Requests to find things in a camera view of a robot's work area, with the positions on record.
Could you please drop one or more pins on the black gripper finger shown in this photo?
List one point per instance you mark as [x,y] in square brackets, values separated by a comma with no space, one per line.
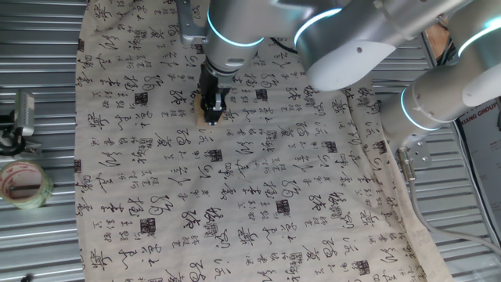
[201,94]
[213,111]

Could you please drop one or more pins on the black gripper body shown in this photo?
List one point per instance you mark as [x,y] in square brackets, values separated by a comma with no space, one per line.
[213,80]

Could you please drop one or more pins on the small wooden block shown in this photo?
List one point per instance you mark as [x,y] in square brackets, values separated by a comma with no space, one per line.
[199,117]

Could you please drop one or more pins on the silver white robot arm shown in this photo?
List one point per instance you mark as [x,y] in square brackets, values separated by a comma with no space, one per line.
[344,43]

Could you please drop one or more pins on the beige calligraphy print cloth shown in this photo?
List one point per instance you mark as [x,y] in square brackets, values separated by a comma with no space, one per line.
[176,176]

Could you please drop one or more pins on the clear packing tape roll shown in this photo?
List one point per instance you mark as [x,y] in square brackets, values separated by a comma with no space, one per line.
[39,199]

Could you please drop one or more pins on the brown wooden board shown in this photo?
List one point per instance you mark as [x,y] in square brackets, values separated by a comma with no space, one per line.
[437,37]

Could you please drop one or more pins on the small black object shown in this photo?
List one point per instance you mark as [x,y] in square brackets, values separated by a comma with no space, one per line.
[27,279]

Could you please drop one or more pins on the cardboard box with print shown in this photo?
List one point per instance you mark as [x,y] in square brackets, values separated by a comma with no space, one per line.
[483,156]

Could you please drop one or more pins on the silver exterior camera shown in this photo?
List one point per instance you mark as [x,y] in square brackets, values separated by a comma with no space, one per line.
[24,113]

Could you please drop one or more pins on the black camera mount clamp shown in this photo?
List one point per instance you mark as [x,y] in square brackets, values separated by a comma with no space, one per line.
[9,141]

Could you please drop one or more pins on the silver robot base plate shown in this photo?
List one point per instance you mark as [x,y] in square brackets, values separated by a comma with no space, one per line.
[420,154]

